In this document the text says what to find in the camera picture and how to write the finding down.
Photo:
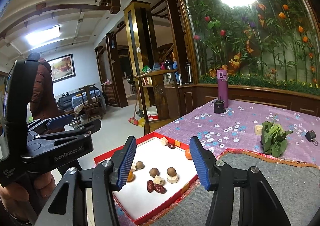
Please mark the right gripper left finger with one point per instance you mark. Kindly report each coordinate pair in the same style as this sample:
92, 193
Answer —
67, 203

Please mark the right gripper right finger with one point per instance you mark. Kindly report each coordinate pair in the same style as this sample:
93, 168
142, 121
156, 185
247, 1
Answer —
205, 163

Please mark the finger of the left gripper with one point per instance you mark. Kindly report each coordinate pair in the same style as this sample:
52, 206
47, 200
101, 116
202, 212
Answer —
59, 122
42, 132

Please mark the orange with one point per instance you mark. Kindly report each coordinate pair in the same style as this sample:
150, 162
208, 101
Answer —
131, 176
188, 154

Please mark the brown longan back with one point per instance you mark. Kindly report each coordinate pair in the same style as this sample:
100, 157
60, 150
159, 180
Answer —
139, 165

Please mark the brown longan small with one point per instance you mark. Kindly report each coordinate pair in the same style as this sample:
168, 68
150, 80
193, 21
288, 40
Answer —
171, 172

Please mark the brown longan large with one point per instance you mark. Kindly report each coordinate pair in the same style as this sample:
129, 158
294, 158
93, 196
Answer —
154, 172

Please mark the cream polygon block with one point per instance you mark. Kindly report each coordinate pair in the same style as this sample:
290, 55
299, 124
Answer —
173, 179

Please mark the left hand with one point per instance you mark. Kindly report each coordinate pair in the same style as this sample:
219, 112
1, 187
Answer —
14, 193

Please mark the wooden armchair far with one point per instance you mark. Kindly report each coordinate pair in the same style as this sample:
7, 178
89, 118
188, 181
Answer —
91, 100

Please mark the person in brown coat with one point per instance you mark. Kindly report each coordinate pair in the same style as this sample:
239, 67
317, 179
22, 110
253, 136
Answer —
43, 104

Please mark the grey felt mat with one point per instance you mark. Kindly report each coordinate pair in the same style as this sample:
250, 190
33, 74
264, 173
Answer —
296, 186

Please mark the broom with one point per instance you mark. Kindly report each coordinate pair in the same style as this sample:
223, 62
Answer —
133, 119

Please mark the framed painting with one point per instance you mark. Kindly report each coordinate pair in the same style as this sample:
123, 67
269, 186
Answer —
62, 68

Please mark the green leafy vegetable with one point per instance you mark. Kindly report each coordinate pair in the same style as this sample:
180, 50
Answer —
273, 139

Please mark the cream block on tablecloth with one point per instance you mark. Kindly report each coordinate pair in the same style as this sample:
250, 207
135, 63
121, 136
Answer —
258, 130

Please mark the red white tray box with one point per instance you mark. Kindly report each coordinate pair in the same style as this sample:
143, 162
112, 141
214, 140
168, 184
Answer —
160, 174

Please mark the black car key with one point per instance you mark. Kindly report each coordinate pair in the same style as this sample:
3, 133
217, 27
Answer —
311, 137

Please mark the purple floral tablecloth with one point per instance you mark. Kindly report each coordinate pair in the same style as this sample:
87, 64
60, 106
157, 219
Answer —
231, 136

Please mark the wooden chair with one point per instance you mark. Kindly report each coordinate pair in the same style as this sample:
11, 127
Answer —
167, 99

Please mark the purple thermos bottle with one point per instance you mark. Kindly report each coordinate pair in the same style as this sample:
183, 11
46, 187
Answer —
222, 86

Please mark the flower mural panel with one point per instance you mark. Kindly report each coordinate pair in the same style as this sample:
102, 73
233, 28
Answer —
261, 43

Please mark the black round mount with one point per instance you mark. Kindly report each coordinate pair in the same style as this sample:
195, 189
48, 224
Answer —
218, 106

